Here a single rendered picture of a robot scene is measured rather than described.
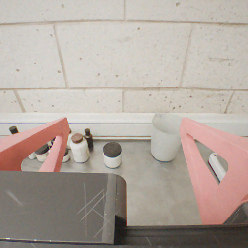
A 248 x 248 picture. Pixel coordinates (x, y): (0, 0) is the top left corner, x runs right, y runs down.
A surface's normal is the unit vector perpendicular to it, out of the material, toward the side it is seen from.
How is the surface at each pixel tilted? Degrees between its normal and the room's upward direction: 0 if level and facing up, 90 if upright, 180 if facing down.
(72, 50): 90
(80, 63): 90
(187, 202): 0
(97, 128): 90
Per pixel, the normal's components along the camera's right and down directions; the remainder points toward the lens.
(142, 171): 0.00, -0.80
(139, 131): 0.00, 0.60
